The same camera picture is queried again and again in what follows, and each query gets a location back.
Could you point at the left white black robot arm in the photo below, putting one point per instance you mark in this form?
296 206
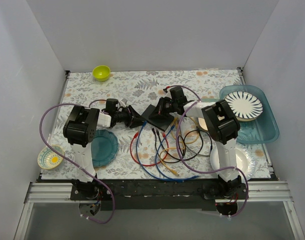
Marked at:
80 129

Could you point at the lime green bowl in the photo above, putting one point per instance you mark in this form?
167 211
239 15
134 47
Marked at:
101 73

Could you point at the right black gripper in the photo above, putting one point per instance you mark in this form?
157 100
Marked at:
161 110

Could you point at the teal plastic tray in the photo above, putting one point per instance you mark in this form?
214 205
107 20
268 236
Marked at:
263 129

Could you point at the beige square dish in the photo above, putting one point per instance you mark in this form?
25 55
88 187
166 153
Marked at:
202 124

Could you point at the light green plate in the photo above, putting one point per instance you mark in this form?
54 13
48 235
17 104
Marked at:
209 100

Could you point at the aluminium frame rail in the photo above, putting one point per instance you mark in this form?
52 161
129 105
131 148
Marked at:
54 192

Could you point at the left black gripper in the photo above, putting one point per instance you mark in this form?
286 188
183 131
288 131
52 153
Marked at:
130 116

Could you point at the blue striped white plate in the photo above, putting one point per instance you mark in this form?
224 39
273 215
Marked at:
244 105

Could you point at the small patterned yellow bowl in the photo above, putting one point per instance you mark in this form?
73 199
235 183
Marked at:
48 159

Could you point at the black network switch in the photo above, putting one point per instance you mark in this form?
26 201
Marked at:
160 124

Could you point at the floral table mat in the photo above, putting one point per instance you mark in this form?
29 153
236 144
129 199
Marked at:
135 159

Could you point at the black mounting base plate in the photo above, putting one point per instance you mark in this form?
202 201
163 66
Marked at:
135 194

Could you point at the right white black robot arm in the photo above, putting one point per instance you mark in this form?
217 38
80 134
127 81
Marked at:
222 126

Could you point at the teal scalloped plate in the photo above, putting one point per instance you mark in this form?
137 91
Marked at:
104 148

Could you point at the white paper plate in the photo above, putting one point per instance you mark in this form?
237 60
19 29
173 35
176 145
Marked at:
244 159

